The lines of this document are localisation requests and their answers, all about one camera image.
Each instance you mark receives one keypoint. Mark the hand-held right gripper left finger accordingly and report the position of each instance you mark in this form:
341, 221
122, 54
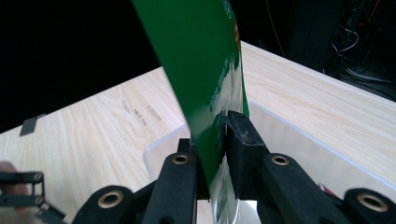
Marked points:
174, 186

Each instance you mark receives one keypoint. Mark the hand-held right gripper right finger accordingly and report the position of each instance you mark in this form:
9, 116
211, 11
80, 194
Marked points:
274, 186

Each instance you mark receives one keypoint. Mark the clear plastic container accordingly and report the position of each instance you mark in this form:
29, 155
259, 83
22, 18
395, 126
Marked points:
295, 146

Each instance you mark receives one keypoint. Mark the green sauce packet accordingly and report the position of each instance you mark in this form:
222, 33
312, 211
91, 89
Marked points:
193, 62

